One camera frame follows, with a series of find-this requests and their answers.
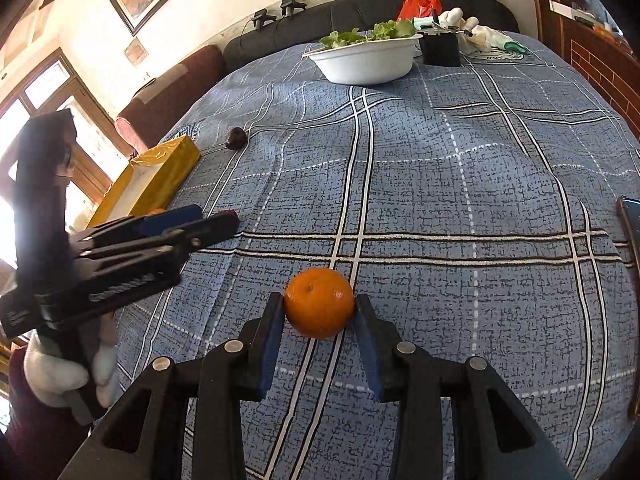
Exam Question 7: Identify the red plastic bag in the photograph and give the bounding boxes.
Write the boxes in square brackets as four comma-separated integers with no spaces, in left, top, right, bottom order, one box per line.
[396,0,443,23]

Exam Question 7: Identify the wooden frame window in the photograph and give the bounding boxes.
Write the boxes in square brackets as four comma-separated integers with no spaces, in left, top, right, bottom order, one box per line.
[0,47,131,271]

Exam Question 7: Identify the green lettuce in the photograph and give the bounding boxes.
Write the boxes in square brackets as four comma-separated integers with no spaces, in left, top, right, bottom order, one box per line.
[320,20,418,51]

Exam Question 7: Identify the yellow cardboard box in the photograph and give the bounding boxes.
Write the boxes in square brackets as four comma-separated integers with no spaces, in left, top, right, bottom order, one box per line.
[86,135,201,231]

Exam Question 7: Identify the blue plaid blanket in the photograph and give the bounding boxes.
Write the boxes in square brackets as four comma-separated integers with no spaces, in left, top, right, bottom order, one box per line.
[115,30,640,480]

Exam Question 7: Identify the black box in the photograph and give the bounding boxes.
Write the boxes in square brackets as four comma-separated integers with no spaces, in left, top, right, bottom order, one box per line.
[417,30,462,67]

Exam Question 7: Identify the white gloves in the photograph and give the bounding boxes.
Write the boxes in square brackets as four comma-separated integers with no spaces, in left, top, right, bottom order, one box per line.
[435,7,493,53]

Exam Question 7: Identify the wooden brick-pattern cabinet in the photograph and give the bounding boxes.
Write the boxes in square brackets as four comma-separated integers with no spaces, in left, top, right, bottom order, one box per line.
[547,0,640,126]

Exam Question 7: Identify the brown upholstered chair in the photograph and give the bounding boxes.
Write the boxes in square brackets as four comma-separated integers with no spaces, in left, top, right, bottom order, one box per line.
[115,45,226,158]

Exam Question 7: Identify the black leather sofa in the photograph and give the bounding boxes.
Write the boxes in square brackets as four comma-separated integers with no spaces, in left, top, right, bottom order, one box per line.
[222,0,521,78]

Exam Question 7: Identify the small wall plaque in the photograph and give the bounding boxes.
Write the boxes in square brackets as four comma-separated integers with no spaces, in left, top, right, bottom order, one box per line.
[124,37,148,65]

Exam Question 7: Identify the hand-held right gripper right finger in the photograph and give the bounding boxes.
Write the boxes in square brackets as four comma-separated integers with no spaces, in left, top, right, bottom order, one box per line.
[352,294,576,480]

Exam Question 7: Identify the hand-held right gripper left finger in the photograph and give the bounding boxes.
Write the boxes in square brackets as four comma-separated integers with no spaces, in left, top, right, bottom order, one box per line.
[60,291,286,480]

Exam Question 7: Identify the white bowl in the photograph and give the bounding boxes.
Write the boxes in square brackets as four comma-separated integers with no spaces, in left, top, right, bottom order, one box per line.
[302,34,423,86]

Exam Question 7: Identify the black smartphone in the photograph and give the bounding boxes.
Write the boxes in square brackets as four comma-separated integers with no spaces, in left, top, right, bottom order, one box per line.
[616,195,640,421]

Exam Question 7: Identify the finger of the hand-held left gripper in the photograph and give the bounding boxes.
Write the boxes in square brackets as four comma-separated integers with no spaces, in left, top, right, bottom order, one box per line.
[75,205,203,251]
[75,210,240,296]

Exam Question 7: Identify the person's left hand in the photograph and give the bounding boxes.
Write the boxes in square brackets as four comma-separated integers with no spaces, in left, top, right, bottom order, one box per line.
[25,314,122,424]

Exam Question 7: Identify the orange mandarin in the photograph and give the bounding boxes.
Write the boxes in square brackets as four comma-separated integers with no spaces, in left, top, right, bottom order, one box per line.
[284,267,356,339]

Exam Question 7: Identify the person's left forearm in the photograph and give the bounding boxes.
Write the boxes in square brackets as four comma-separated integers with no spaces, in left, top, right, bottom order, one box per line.
[0,347,96,480]

